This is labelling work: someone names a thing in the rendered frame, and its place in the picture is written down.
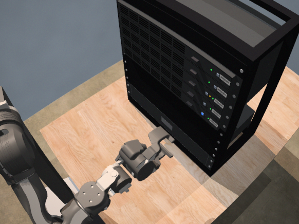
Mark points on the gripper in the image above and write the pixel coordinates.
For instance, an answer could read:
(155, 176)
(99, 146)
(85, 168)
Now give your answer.
(141, 161)

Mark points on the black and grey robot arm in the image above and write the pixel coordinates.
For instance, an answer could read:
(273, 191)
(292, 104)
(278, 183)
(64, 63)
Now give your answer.
(16, 160)

